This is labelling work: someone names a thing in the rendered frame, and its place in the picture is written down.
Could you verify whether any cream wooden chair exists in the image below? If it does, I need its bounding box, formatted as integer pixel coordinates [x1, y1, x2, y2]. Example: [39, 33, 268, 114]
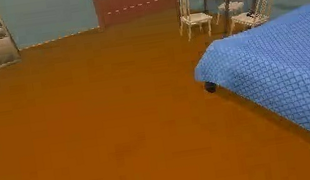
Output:
[213, 0, 251, 26]
[224, 0, 278, 36]
[175, 0, 216, 43]

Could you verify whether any reddish brown sideboard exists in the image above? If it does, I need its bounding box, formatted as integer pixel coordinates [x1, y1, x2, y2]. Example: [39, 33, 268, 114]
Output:
[92, 0, 183, 30]

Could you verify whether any blue quilted bed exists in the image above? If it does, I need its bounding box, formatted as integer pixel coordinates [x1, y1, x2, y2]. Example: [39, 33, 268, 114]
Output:
[186, 2, 310, 176]

